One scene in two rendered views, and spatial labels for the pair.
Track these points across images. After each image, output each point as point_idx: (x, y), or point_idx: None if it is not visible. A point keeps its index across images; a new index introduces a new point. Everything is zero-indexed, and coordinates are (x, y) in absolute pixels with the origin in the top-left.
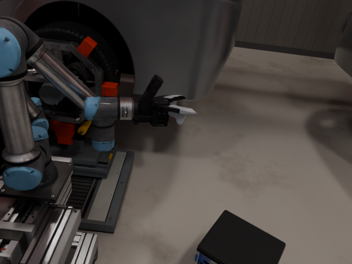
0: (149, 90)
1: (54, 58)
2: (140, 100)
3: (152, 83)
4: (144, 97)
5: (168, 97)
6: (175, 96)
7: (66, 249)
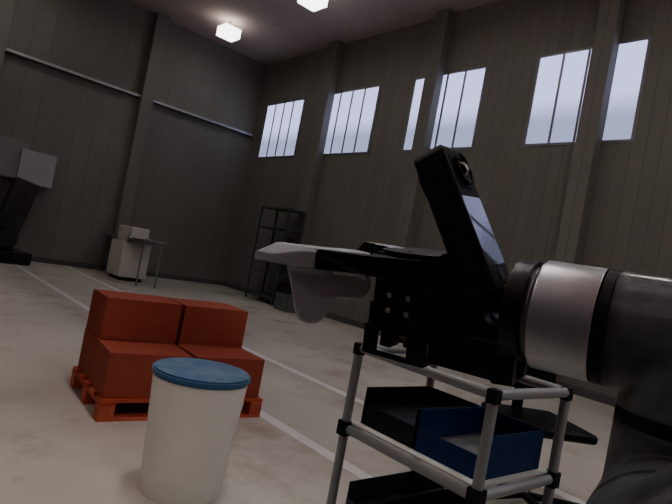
0: (483, 208)
1: None
2: (499, 270)
3: (471, 178)
4: (495, 243)
5: (349, 250)
6: (319, 246)
7: None
